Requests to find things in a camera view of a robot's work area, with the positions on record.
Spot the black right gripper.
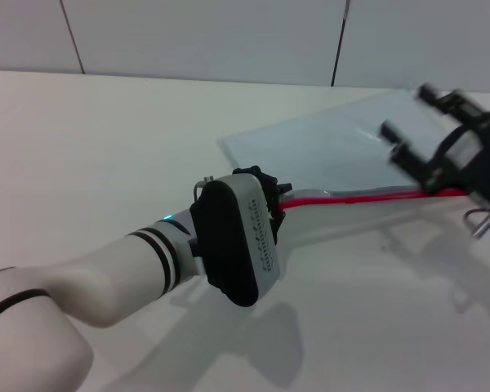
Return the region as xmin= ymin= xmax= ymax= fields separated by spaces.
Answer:
xmin=379 ymin=82 xmax=490 ymax=225

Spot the clear red-zip plastic bag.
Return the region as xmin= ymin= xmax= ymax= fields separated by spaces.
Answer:
xmin=218 ymin=89 xmax=454 ymax=194

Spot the black grey left wrist camera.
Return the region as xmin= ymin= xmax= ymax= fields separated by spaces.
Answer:
xmin=189 ymin=173 xmax=283 ymax=308

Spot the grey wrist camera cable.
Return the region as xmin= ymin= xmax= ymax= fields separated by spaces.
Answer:
xmin=192 ymin=176 xmax=216 ymax=202

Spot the grey right gripper cable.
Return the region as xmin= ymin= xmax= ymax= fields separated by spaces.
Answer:
xmin=464 ymin=207 xmax=490 ymax=240

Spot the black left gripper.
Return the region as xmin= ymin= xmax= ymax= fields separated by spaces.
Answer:
xmin=232 ymin=164 xmax=293 ymax=247

